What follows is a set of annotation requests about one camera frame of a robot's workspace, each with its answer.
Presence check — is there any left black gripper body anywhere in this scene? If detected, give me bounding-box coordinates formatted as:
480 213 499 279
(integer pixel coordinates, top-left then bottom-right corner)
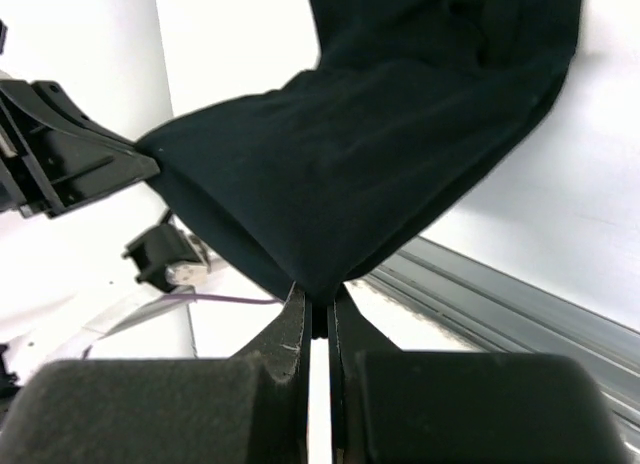
0 18 56 220

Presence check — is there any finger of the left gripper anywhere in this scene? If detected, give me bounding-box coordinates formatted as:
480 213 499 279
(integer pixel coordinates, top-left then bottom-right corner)
0 79 162 220

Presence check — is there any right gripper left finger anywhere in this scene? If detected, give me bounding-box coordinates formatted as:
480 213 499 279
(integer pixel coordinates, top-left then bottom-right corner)
1 288 311 464

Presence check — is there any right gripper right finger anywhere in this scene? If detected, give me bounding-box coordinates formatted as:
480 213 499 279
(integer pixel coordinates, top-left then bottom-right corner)
327 289 629 463

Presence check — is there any black t-shirt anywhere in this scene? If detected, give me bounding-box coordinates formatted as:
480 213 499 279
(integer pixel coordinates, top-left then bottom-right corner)
137 0 582 303

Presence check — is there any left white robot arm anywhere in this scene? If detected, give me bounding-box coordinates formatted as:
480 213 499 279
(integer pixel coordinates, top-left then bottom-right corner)
1 74 211 406

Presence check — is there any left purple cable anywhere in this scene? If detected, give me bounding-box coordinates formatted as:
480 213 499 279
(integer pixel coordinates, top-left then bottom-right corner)
164 293 279 306

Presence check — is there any aluminium frame rail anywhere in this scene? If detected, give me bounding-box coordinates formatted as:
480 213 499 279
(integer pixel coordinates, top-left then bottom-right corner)
364 238 639 457

